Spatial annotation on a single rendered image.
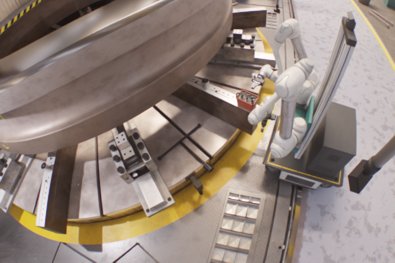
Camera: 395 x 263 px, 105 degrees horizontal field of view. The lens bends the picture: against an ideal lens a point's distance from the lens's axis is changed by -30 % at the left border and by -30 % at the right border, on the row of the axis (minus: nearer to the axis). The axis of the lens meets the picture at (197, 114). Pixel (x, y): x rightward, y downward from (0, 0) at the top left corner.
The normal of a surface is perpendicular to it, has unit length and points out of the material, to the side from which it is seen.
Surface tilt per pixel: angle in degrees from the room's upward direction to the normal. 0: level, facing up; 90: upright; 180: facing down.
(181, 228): 0
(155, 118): 0
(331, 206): 0
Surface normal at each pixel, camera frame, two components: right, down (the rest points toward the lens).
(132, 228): -0.11, -0.62
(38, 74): 0.37, 0.70
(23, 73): 0.15, 0.07
